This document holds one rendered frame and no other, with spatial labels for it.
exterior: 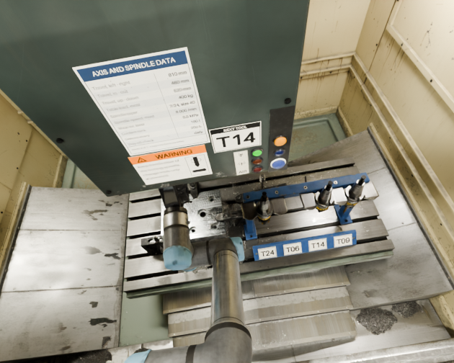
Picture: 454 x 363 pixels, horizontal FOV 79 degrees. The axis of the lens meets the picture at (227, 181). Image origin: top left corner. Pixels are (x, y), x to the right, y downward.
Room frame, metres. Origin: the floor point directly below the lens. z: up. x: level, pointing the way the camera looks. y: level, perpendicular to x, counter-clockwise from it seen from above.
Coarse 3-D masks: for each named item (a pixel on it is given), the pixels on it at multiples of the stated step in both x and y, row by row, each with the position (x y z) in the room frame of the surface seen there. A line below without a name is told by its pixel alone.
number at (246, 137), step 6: (240, 132) 0.36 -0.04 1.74; (246, 132) 0.36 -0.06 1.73; (252, 132) 0.36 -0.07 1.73; (234, 138) 0.36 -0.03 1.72; (240, 138) 0.36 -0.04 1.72; (246, 138) 0.36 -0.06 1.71; (252, 138) 0.36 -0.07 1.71; (234, 144) 0.36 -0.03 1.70; (240, 144) 0.36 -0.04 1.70; (246, 144) 0.36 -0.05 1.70
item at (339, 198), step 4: (332, 188) 0.46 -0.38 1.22; (336, 188) 0.46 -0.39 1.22; (340, 188) 0.46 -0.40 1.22; (332, 192) 0.44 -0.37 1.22; (336, 192) 0.44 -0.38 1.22; (340, 192) 0.44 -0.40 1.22; (344, 192) 0.44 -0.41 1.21; (336, 196) 0.43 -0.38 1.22; (340, 196) 0.42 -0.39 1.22; (344, 196) 0.42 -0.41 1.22; (336, 200) 0.41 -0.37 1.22; (340, 200) 0.41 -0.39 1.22; (344, 200) 0.40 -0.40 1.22; (348, 200) 0.40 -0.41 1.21; (336, 204) 0.40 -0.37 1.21; (340, 204) 0.39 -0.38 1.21; (344, 204) 0.39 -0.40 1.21
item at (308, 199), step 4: (308, 192) 0.46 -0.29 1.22; (312, 192) 0.46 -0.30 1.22; (300, 196) 0.46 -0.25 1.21; (304, 196) 0.45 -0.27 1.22; (308, 196) 0.45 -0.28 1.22; (312, 196) 0.45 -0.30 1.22; (304, 200) 0.44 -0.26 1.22; (308, 200) 0.43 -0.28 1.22; (312, 200) 0.43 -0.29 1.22; (304, 204) 0.42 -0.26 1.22; (308, 204) 0.42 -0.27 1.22; (312, 204) 0.42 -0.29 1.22; (316, 204) 0.41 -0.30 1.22; (304, 208) 0.41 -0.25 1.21; (308, 208) 0.40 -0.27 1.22; (312, 208) 0.40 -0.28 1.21
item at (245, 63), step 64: (0, 0) 0.37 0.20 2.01; (64, 0) 0.37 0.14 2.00; (128, 0) 0.36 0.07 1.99; (192, 0) 0.36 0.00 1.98; (256, 0) 0.36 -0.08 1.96; (0, 64) 0.37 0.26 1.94; (64, 64) 0.37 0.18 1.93; (192, 64) 0.36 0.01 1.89; (256, 64) 0.36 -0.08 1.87; (64, 128) 0.37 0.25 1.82; (128, 192) 0.37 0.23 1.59
